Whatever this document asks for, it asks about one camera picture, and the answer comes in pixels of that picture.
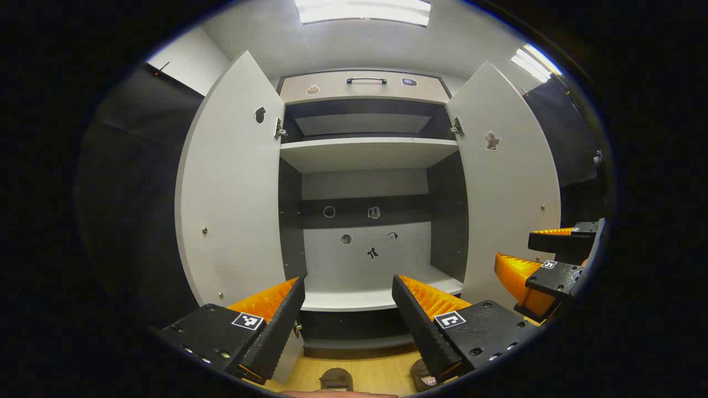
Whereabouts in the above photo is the beige cabinet drawer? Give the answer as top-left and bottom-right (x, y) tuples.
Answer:
(279, 70), (451, 106)

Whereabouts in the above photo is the grey shoe cabinet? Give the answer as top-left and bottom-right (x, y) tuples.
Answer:
(277, 69), (470, 360)

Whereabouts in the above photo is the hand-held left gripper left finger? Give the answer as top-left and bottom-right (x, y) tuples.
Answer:
(157, 275), (308, 386)

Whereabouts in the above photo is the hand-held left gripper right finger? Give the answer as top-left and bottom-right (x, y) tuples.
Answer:
(392, 274), (545, 387)

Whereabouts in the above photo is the ceiling light panel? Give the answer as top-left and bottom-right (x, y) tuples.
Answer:
(293, 0), (432, 27)
(510, 44), (563, 83)

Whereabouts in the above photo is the brown fuzzy shoe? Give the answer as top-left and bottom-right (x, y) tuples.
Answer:
(410, 358), (443, 393)
(320, 368), (355, 392)

